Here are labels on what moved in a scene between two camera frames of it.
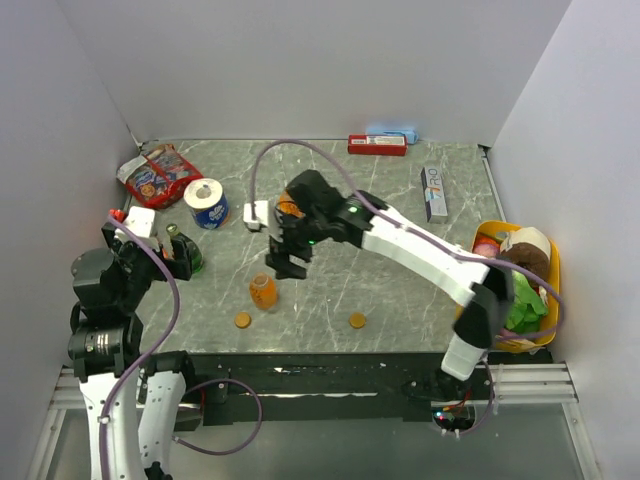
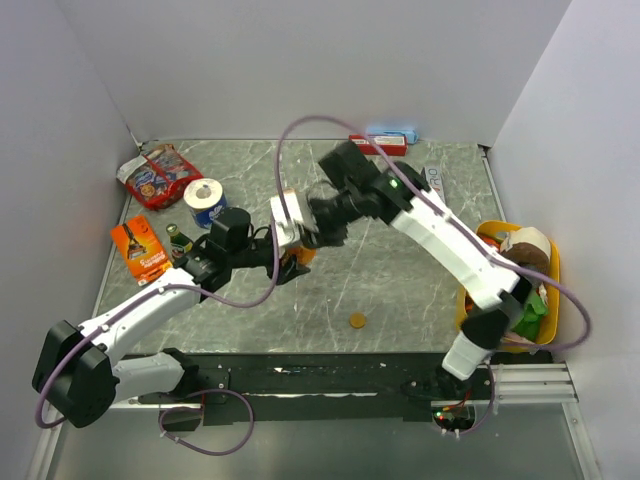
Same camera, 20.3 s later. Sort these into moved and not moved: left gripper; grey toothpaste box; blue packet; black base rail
Moved: left gripper
Not moved: black base rail; grey toothpaste box; blue packet
